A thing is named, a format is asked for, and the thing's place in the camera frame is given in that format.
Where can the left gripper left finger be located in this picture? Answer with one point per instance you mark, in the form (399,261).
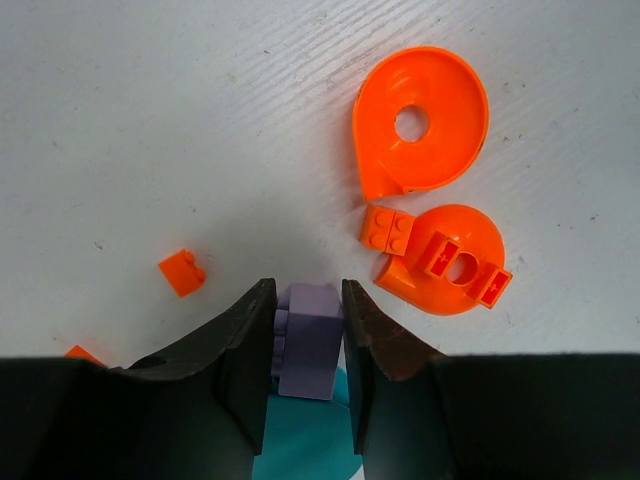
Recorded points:
(195,409)

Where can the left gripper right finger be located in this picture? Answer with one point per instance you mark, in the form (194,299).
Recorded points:
(417,413)

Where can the teal rounded lego piece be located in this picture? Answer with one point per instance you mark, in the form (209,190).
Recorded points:
(308,439)

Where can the tiny orange brick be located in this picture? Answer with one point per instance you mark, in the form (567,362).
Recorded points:
(79,353)
(182,273)

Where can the orange teardrop dish upright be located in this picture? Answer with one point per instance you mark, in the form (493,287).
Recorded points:
(419,121)

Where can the small orange two-stud brick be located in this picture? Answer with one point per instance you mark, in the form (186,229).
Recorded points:
(386,230)

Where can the orange teardrop dish overturned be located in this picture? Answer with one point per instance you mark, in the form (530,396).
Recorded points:
(454,262)

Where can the purple lego brick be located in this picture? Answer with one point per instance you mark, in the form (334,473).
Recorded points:
(308,329)

